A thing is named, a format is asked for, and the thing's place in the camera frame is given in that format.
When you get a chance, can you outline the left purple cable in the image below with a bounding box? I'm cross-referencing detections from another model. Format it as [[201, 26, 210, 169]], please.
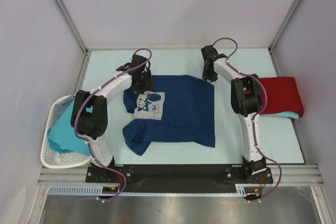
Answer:
[[73, 48, 153, 205]]

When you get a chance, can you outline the navy blue t shirt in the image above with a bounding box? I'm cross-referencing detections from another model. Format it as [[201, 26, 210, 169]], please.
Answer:
[[123, 75, 216, 156]]

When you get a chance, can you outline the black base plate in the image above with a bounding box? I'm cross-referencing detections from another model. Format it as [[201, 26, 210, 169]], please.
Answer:
[[85, 163, 274, 194]]

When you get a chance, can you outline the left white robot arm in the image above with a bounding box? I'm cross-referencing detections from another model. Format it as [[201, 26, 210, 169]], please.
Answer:
[[70, 48, 154, 182]]

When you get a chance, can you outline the turquoise t shirt in basket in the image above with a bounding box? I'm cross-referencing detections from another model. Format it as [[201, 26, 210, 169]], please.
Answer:
[[47, 101, 90, 156]]

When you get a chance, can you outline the light blue cable duct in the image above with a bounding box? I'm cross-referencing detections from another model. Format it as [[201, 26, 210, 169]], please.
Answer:
[[48, 185, 127, 195]]

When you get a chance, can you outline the aluminium frame rail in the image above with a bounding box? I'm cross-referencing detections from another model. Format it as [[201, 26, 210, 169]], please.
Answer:
[[37, 164, 324, 186]]

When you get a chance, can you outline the folded red t shirt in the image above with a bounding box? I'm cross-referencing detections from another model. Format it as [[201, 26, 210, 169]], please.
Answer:
[[230, 73, 304, 117]]

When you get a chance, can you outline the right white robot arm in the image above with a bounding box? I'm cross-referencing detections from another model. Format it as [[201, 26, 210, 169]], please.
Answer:
[[201, 45, 267, 183]]

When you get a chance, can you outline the grey shirt in basket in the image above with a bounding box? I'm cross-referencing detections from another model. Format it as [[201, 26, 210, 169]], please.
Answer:
[[54, 95, 75, 123]]

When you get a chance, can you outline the folded light blue t shirt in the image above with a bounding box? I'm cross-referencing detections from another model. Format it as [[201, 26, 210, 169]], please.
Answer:
[[272, 111, 300, 120]]

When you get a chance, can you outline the white laundry basket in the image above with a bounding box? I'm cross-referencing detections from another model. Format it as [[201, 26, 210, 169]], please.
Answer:
[[40, 95, 91, 169]]

